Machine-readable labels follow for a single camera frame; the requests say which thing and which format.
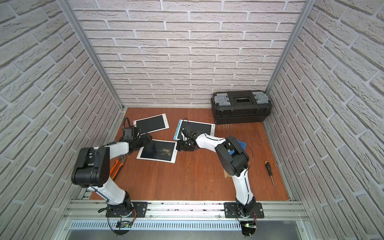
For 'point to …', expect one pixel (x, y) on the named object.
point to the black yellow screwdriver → (269, 168)
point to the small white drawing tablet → (152, 123)
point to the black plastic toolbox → (240, 107)
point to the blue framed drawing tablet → (191, 126)
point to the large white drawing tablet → (159, 150)
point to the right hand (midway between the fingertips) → (181, 148)
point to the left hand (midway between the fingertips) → (149, 137)
